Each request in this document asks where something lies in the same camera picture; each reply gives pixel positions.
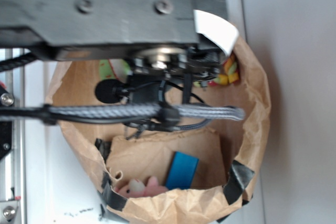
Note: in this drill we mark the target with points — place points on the black mounting bracket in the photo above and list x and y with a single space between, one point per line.
7 101

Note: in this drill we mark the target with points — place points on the pink plush animal toy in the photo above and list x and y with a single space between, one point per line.
137 189

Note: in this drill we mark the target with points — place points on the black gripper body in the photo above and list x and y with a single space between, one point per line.
156 69

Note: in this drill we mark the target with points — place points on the aluminium frame rail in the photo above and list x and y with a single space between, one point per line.
13 191

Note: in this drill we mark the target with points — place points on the multicolour rope ring toy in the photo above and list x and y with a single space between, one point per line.
228 75

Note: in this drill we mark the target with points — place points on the green plush animal toy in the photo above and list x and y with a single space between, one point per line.
117 69

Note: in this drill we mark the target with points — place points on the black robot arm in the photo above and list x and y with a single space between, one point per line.
180 40

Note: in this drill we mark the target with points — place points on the white plastic tray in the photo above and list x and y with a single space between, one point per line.
57 188

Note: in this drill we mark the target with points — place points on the blue rectangular block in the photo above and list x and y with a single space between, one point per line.
182 171

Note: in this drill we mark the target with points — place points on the brown paper bag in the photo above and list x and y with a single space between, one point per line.
230 154

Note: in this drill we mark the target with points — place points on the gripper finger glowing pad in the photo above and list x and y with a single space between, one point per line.
218 30

